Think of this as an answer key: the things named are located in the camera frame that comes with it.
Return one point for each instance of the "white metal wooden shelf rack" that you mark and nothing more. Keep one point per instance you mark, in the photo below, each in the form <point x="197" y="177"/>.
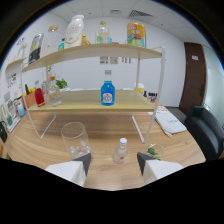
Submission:
<point x="93" y="50"/>

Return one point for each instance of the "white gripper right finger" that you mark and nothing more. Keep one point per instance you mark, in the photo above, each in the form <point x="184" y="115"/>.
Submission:
<point x="156" y="168"/>

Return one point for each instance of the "clear bottle orange cap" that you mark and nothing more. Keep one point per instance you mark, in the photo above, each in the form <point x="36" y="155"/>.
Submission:
<point x="55" y="95"/>

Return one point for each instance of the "ceiling air vent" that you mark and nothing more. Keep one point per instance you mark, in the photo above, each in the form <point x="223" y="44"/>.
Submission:
<point x="140" y="13"/>

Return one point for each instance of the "small teal bottle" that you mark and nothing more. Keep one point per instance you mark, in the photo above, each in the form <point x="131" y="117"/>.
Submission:
<point x="61" y="45"/>

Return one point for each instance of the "clear bottle green cap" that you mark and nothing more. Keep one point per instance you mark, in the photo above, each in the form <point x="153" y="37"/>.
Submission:
<point x="103" y="34"/>

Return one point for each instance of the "large white bottle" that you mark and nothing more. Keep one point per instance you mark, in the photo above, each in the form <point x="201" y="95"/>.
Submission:
<point x="74" y="33"/>

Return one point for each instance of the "clear bottle red label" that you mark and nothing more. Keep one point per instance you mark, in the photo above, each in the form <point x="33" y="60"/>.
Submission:
<point x="121" y="153"/>

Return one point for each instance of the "green potted plant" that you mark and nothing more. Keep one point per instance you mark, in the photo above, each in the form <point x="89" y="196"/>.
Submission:
<point x="61" y="84"/>

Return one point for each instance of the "wooden wall shelf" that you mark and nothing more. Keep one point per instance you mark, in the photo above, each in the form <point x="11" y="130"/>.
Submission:
<point x="15" y="63"/>

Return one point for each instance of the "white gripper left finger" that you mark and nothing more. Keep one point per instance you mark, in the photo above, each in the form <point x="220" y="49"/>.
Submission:
<point x="71" y="170"/>

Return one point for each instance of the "brown door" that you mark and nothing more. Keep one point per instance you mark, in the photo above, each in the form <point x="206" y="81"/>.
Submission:
<point x="193" y="78"/>

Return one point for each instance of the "black bag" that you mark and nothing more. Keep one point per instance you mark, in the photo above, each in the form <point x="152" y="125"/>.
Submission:
<point x="3" y="132"/>

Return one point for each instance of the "light blue cup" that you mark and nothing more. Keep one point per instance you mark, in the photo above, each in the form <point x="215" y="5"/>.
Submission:
<point x="21" y="111"/>

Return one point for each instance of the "black armchair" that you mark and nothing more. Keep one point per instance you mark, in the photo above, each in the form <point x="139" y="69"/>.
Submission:
<point x="205" y="131"/>

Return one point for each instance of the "small glass of mint leaves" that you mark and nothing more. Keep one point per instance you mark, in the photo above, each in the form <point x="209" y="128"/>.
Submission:
<point x="155" y="151"/>

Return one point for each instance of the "blue liquid bottle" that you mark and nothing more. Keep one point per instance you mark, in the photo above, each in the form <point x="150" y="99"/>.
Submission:
<point x="107" y="93"/>

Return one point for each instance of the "yellow colourful can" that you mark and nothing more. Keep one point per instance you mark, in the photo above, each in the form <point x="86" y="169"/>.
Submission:
<point x="136" y="35"/>

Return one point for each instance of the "small amber bottle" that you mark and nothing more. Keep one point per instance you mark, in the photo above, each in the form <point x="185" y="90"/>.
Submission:
<point x="85" y="40"/>

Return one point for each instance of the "glass jar with cork lid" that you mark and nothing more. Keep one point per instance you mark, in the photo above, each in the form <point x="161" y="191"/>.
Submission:
<point x="52" y="40"/>

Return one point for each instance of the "clear glass cup with ice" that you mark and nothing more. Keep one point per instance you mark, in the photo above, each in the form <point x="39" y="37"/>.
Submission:
<point x="75" y="140"/>

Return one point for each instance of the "white tray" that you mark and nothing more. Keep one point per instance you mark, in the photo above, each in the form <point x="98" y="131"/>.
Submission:
<point x="13" y="124"/>

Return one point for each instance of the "white figurine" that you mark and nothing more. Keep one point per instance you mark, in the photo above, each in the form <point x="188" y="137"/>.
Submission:
<point x="22" y="48"/>

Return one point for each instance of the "red liquid bottle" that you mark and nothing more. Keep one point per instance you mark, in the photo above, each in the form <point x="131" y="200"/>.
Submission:
<point x="39" y="98"/>

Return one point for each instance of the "white folded bag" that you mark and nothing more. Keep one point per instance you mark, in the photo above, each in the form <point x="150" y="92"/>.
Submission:
<point x="170" y="122"/>

